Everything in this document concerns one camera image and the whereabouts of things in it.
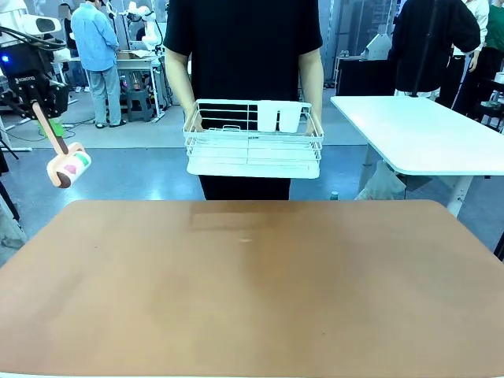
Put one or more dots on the white background workbench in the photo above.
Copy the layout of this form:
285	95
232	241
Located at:
136	63

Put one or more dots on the person in white shirt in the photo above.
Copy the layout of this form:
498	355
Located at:
472	19

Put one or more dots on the grey white machine housing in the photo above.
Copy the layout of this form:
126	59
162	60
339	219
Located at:
377	47

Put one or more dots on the white cutlery cup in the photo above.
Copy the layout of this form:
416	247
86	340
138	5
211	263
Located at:
267	116
290	118

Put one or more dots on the cardboard box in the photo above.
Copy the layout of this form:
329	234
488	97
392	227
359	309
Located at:
127	55

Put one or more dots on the person in black jacket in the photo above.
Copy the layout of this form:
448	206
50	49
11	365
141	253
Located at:
429	43

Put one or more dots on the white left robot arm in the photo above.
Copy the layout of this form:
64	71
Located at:
12	15

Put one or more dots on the man in blue shirt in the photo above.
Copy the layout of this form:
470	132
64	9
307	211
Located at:
98	43

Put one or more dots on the large white table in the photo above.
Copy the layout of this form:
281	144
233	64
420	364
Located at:
425	134

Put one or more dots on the clear plastic bag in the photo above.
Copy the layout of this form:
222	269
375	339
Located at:
380	183

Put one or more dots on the grey step stool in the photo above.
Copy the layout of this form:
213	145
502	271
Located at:
140	105

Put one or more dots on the person in green shirt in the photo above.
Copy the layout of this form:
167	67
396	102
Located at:
494	39

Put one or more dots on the person right hand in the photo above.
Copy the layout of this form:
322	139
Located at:
193	120

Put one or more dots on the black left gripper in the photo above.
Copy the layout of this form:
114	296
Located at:
29	88

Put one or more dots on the black cabinet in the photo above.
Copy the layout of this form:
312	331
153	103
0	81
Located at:
366	76

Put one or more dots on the person left forearm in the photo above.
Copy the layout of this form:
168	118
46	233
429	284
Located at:
313	82

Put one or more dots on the person right forearm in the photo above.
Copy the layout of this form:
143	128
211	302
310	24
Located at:
179	82

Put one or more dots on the person torso in black shirt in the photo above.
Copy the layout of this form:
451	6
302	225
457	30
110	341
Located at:
244	51

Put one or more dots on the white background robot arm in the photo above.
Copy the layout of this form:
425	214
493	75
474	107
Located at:
147	27

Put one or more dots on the person left hand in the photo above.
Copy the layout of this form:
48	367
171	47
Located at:
315	124

